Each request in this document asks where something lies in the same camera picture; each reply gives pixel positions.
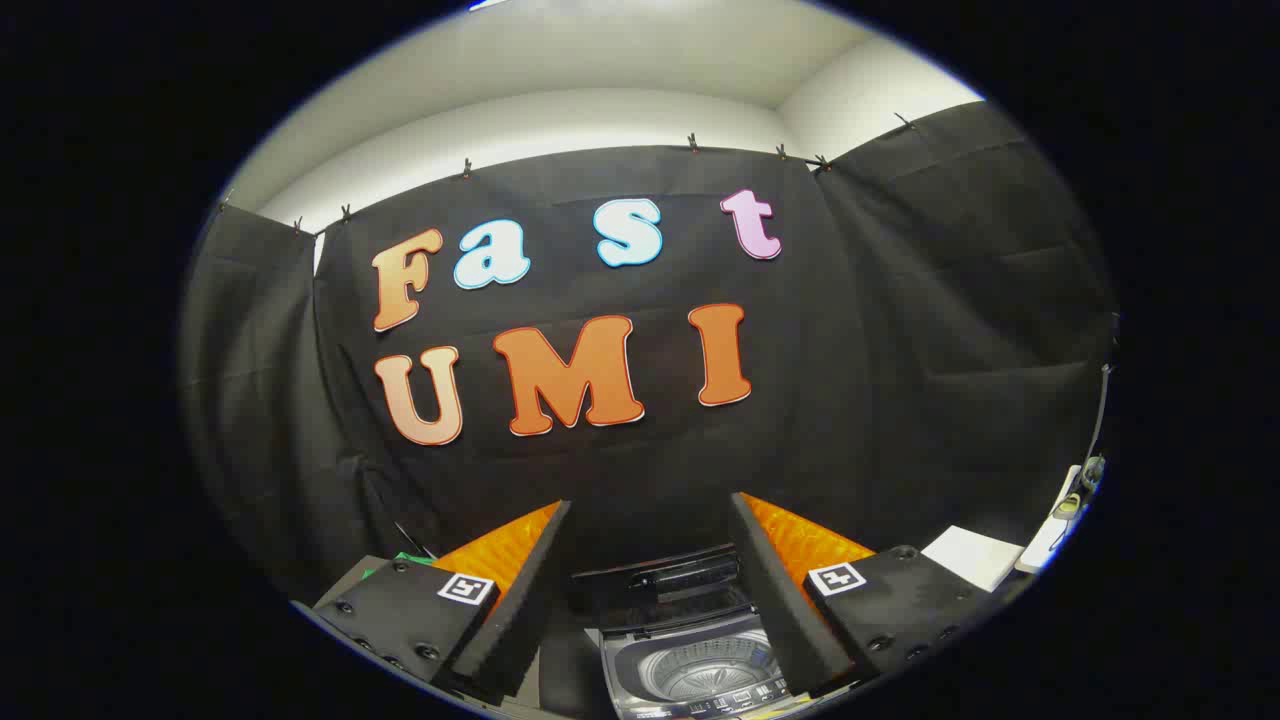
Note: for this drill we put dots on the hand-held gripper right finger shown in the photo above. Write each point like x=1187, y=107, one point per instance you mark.
x=785, y=610

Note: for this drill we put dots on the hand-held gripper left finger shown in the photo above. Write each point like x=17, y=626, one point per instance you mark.
x=520, y=610

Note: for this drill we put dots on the grey washing machine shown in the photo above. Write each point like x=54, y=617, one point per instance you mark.
x=700, y=670

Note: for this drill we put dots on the green shirt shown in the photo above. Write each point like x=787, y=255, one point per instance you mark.
x=398, y=557

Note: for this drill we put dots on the white flat board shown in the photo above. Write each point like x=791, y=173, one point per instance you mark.
x=975, y=555

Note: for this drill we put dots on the white power strip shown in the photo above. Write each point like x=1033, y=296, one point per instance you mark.
x=1045, y=535

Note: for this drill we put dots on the black backdrop cloth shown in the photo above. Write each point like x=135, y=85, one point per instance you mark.
x=860, y=330

